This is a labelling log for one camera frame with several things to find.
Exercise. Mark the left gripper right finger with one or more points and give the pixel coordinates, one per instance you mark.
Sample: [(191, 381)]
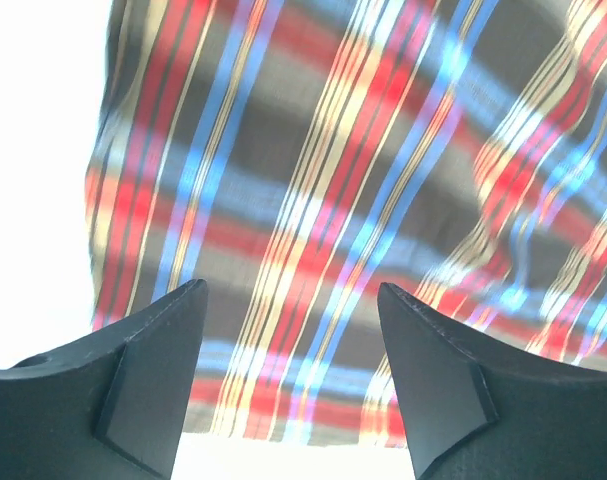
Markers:
[(474, 407)]

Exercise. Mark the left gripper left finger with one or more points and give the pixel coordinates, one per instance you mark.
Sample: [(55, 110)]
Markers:
[(110, 405)]

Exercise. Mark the plaid long sleeve shirt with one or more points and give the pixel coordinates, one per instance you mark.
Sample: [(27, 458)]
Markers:
[(296, 155)]

